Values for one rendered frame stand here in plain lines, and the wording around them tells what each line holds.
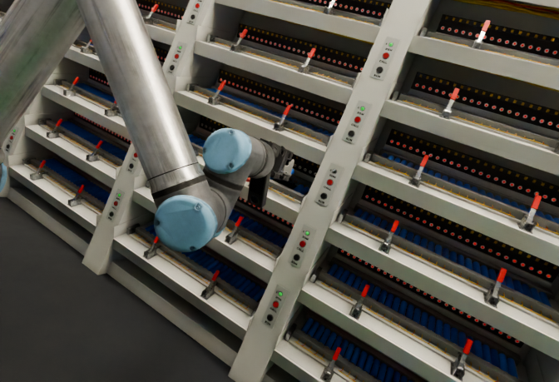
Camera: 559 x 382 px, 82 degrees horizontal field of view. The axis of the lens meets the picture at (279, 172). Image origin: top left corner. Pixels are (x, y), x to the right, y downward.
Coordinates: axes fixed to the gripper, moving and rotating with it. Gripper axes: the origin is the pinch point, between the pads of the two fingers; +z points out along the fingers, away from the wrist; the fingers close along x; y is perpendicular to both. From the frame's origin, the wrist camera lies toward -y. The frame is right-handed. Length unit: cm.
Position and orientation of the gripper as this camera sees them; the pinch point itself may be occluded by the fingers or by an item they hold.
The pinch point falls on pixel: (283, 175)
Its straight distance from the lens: 95.9
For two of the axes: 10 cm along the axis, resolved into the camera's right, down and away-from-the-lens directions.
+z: 3.5, 0.9, 9.3
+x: -8.5, -3.8, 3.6
